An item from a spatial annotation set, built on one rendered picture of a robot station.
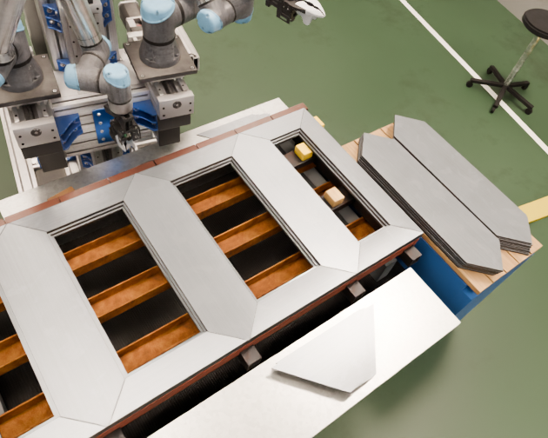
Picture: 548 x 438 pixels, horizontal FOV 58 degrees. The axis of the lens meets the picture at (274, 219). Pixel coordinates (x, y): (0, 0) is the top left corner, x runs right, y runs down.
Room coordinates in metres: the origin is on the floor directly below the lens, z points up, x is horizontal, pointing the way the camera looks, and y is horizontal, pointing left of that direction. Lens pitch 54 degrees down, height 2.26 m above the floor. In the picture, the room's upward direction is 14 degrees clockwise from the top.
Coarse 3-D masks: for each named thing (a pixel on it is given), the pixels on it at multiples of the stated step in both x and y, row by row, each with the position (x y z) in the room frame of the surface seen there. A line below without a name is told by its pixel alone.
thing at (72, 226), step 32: (224, 160) 1.26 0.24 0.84; (320, 160) 1.40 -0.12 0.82; (256, 192) 1.15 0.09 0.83; (352, 192) 1.27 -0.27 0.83; (384, 224) 1.15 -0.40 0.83; (224, 256) 0.84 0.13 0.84; (384, 256) 1.00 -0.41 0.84; (0, 288) 0.55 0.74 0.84; (96, 320) 0.52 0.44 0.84; (192, 320) 0.61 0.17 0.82; (128, 416) 0.29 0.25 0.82
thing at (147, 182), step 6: (138, 180) 1.06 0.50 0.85; (144, 180) 1.06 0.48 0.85; (150, 180) 1.07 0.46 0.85; (156, 180) 1.07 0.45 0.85; (162, 180) 1.08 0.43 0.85; (132, 186) 1.02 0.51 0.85; (138, 186) 1.03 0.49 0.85; (144, 186) 1.04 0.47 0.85; (150, 186) 1.04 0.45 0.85; (156, 186) 1.05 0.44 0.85; (126, 192) 0.99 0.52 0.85; (132, 192) 1.00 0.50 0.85; (138, 192) 1.00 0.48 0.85; (126, 198) 0.97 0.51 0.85
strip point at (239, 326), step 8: (256, 304) 0.70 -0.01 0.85; (240, 312) 0.66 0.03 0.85; (248, 312) 0.66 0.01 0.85; (232, 320) 0.63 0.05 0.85; (240, 320) 0.63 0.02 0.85; (248, 320) 0.64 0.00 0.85; (216, 328) 0.59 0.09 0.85; (224, 328) 0.59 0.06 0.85; (232, 328) 0.60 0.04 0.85; (240, 328) 0.60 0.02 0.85; (248, 328) 0.61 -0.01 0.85; (232, 336) 0.57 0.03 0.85; (240, 336) 0.58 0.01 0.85; (248, 336) 0.59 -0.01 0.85
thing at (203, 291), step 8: (216, 272) 0.77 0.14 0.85; (224, 272) 0.78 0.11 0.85; (232, 272) 0.79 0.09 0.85; (200, 280) 0.73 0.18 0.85; (208, 280) 0.74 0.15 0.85; (216, 280) 0.74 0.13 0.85; (224, 280) 0.75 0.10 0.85; (232, 280) 0.76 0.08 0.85; (240, 280) 0.77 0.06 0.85; (184, 288) 0.69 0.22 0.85; (192, 288) 0.70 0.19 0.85; (200, 288) 0.70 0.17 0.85; (208, 288) 0.71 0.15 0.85; (216, 288) 0.72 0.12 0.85; (224, 288) 0.73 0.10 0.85; (232, 288) 0.73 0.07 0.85; (192, 296) 0.67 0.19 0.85; (200, 296) 0.68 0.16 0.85; (208, 296) 0.68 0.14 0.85; (216, 296) 0.69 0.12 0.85; (192, 304) 0.64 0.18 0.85; (200, 304) 0.65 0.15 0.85
